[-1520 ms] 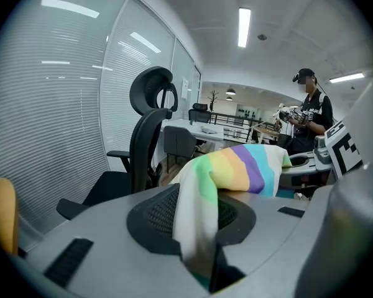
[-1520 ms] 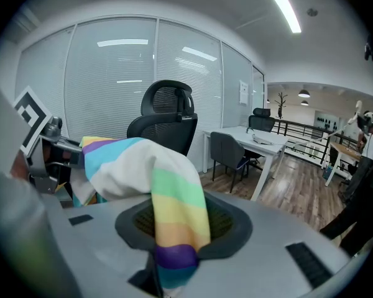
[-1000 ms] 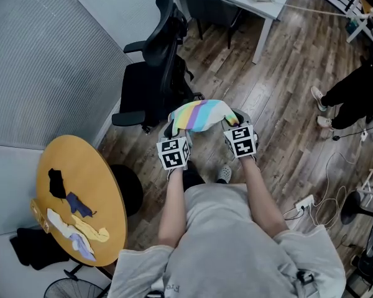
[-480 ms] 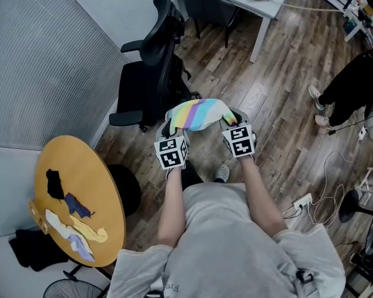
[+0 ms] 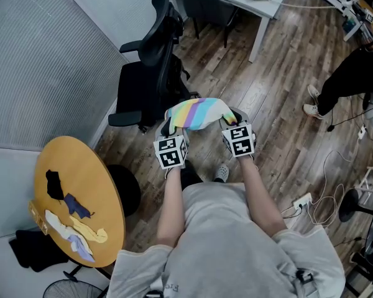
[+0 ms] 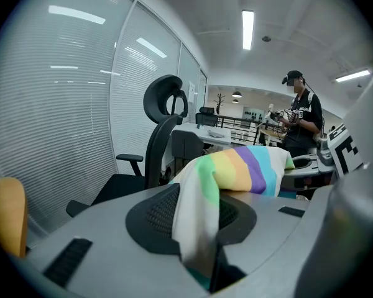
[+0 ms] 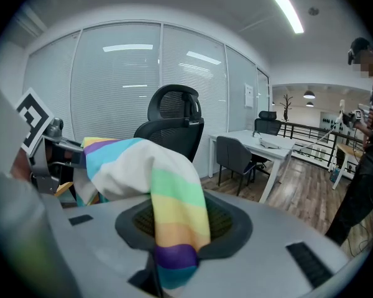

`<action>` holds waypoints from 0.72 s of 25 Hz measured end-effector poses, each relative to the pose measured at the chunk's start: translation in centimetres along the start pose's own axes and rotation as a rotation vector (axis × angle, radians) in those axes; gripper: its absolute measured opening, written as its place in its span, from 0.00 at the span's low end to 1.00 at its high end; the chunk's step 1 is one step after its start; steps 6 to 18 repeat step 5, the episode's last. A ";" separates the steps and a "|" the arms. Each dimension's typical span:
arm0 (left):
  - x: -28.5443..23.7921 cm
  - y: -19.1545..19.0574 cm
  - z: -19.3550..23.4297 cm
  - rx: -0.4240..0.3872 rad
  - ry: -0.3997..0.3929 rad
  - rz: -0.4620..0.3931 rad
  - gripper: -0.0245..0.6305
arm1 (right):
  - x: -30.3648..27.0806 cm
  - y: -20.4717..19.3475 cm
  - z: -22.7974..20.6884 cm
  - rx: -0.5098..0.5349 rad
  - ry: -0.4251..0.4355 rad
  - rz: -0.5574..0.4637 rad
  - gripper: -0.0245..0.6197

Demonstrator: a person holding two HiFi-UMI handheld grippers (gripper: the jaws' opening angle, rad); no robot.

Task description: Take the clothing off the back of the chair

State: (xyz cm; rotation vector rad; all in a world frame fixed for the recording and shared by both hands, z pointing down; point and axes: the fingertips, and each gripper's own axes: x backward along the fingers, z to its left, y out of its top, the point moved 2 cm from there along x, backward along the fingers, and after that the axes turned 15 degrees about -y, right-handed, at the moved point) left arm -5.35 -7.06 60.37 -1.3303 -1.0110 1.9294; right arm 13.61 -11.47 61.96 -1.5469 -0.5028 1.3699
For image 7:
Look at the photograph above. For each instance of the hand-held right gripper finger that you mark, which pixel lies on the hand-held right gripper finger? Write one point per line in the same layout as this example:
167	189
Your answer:
143	280

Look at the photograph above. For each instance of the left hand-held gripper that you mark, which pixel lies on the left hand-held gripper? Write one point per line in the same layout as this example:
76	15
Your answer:
34	120

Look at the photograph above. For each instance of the rainbow striped clothing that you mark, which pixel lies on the rainbow striped clothing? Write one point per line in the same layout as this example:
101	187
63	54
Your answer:
171	194

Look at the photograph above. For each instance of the black mesh office chair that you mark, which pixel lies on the black mesh office chair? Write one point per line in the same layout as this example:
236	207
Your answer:
174	126

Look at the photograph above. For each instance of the person's left forearm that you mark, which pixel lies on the person's left forearm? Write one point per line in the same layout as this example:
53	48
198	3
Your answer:
20	166

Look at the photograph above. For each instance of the dark grey padded chair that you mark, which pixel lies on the dark grey padded chair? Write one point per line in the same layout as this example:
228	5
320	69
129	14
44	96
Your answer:
236	160

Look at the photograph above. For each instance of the glass partition with blinds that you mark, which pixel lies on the glass partition with blinds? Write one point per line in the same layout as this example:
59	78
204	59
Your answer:
118	79

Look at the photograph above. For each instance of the white desk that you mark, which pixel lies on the white desk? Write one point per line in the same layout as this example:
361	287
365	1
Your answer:
251	138

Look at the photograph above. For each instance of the white device on desk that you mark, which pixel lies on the white device on desk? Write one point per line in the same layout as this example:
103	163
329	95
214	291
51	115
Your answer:
268	144

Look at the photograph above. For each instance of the white paper notice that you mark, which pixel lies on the white paper notice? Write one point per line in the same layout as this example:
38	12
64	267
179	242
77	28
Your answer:
248	95

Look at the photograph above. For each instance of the black metal railing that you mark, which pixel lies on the black metal railing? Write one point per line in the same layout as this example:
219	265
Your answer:
311	135

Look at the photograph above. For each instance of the dark coat stand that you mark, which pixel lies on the dark coat stand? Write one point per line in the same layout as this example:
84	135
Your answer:
286	107

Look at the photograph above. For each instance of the black pendant lamp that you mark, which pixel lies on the black pendant lamp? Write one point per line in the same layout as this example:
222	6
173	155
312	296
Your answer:
310	104
309	95

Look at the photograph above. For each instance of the white table with wooden top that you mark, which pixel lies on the white table with wooden top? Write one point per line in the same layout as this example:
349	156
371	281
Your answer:
349	150

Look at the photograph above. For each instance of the long ceiling light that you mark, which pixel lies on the long ceiling light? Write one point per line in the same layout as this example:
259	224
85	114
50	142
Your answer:
285	8

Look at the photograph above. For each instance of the round smoke detector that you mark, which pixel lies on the round smoke detector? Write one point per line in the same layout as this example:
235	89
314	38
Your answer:
313	11

